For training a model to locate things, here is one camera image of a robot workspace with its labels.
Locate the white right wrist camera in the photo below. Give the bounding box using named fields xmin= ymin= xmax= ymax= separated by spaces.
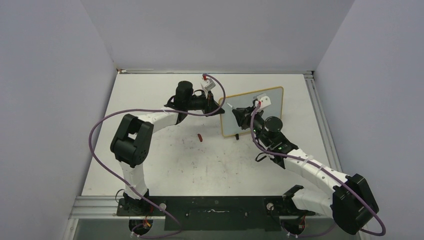
xmin=253 ymin=93 xmax=272 ymax=110

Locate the aluminium right side rail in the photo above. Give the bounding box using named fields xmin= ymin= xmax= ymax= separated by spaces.
xmin=303 ymin=71 xmax=343 ymax=172

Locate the silver marker pen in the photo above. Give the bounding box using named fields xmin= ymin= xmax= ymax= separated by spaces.
xmin=226 ymin=102 xmax=235 ymax=109

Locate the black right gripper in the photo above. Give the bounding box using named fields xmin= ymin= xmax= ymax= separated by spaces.
xmin=233 ymin=105 xmax=272 ymax=148

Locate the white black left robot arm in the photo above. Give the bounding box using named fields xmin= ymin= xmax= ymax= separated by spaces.
xmin=110 ymin=77 xmax=225 ymax=216

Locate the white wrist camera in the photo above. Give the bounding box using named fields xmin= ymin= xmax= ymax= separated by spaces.
xmin=200 ymin=75 xmax=216 ymax=97
xmin=253 ymin=93 xmax=272 ymax=110

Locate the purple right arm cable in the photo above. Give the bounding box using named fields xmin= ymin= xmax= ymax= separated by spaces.
xmin=249 ymin=102 xmax=387 ymax=239

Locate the red marker cap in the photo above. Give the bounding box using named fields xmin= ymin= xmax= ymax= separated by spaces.
xmin=197 ymin=133 xmax=203 ymax=142

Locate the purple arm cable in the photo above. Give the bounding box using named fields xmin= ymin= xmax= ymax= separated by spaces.
xmin=88 ymin=73 xmax=227 ymax=239
xmin=249 ymin=102 xmax=387 ymax=239

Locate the aluminium rail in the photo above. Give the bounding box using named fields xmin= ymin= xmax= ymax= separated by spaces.
xmin=303 ymin=71 xmax=343 ymax=172
xmin=117 ymin=69 xmax=313 ymax=75

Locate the yellow-framed whiteboard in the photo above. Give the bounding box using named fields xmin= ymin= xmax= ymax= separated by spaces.
xmin=217 ymin=86 xmax=285 ymax=139

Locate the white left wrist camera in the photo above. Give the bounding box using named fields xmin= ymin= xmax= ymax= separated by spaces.
xmin=200 ymin=75 xmax=216 ymax=97

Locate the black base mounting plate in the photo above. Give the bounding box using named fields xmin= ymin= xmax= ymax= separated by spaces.
xmin=116 ymin=195 xmax=314 ymax=231

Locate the aluminium back rail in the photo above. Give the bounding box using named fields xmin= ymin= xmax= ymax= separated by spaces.
xmin=117 ymin=69 xmax=313 ymax=75

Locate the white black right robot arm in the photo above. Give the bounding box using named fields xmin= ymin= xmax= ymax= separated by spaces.
xmin=231 ymin=106 xmax=387 ymax=236

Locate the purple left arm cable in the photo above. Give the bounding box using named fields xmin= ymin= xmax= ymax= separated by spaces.
xmin=88 ymin=73 xmax=227 ymax=239

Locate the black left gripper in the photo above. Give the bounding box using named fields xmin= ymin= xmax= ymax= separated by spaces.
xmin=185 ymin=90 xmax=225 ymax=118

